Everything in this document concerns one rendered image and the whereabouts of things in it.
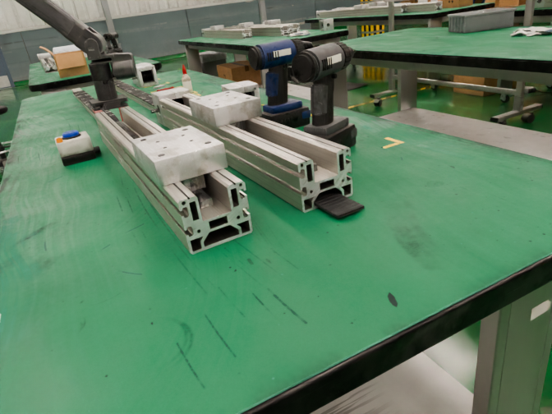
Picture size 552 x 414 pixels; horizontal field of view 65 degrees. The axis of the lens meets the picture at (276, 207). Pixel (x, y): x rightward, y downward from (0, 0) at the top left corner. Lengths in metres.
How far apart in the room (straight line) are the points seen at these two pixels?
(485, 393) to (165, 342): 0.61
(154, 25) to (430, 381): 11.99
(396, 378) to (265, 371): 0.78
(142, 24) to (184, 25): 1.10
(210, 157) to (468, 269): 0.39
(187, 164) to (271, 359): 0.33
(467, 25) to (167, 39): 10.45
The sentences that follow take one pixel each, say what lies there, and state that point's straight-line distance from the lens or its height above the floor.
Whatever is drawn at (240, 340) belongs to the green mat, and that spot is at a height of 0.78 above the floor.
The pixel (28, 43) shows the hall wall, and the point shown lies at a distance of 12.34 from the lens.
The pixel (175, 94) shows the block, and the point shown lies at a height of 0.87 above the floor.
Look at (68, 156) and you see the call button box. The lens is 1.22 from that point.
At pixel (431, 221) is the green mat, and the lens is 0.66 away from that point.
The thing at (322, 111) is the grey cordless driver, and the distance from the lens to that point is 0.90.
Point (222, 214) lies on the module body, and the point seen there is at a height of 0.82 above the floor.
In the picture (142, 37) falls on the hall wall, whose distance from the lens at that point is 12.56.
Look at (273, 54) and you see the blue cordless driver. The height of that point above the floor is 0.97.
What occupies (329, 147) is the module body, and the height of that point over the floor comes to 0.86.
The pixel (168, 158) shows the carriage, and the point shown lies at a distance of 0.65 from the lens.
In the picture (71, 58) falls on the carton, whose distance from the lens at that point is 3.53.
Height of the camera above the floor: 1.09
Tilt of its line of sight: 25 degrees down
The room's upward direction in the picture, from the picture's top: 8 degrees counter-clockwise
